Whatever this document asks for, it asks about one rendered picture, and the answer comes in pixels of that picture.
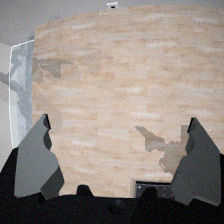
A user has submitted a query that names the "black perforated breadboard plate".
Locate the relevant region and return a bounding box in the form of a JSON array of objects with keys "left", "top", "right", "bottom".
[{"left": 135, "top": 181, "right": 175, "bottom": 200}]

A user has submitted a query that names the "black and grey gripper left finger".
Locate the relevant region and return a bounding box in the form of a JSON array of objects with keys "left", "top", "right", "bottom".
[{"left": 0, "top": 114, "right": 65, "bottom": 224}]

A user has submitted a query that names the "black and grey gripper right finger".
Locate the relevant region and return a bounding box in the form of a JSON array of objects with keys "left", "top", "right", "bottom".
[{"left": 170, "top": 117, "right": 224, "bottom": 224}]

